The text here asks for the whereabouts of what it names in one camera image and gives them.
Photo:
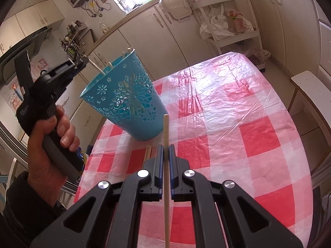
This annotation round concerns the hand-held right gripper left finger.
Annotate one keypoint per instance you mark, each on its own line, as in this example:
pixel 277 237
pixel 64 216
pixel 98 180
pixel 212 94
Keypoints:
pixel 159 175

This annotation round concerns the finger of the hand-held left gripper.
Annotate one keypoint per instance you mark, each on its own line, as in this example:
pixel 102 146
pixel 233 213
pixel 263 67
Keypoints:
pixel 77 62
pixel 83 66

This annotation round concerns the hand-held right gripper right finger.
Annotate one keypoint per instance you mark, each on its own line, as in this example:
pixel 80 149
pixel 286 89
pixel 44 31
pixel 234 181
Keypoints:
pixel 173 175

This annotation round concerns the row of wooden chopsticks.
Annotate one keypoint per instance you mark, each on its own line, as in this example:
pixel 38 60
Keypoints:
pixel 148 152

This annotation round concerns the blue perforated plastic basket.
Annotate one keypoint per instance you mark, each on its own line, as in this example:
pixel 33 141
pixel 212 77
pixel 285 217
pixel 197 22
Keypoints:
pixel 137 131

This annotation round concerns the person's left forearm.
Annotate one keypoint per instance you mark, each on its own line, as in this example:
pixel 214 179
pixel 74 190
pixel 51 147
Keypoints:
pixel 25 211

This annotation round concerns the person's left hand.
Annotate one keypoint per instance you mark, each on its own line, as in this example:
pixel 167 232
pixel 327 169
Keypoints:
pixel 38 160

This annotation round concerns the utensil drying rack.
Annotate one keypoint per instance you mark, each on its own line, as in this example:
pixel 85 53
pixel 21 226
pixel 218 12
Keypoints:
pixel 73 41

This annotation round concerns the cream drawer cabinet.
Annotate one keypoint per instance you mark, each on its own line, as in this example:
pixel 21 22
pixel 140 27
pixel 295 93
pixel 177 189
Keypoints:
pixel 77 87

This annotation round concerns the clear plastic bottle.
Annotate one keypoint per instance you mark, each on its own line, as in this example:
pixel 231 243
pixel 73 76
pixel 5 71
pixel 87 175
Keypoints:
pixel 104 28

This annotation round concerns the black range hood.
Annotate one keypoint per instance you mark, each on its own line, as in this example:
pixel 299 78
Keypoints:
pixel 28 44

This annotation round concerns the blue snack packet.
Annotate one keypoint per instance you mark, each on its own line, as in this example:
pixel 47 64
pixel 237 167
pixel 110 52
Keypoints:
pixel 83 160

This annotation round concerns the white folded step stool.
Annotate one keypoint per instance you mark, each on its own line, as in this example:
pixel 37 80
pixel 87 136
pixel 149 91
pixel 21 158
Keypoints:
pixel 175 6

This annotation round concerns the white plastic bag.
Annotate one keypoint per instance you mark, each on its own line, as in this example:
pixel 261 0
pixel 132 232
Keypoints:
pixel 216 23

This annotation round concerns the bag of goods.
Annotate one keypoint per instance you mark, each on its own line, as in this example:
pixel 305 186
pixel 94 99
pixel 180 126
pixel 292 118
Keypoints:
pixel 256 56

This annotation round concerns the white rolling cart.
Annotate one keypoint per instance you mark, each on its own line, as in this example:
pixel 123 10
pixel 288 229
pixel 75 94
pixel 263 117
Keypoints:
pixel 248 35

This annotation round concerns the white wooden chair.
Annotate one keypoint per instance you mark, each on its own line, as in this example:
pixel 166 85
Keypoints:
pixel 310 87

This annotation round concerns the red printed plastic bag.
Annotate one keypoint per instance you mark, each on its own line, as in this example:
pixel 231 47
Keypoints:
pixel 240 22

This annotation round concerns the cream tall cabinet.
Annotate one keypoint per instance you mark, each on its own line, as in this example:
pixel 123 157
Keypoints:
pixel 289 18

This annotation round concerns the pink wall stickers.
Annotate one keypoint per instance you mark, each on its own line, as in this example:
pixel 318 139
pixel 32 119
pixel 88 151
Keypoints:
pixel 15 98

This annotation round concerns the metal folding frame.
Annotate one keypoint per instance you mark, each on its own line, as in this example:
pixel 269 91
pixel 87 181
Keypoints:
pixel 15 137

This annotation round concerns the cream upper wall cabinet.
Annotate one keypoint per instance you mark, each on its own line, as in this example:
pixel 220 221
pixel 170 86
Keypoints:
pixel 33 18

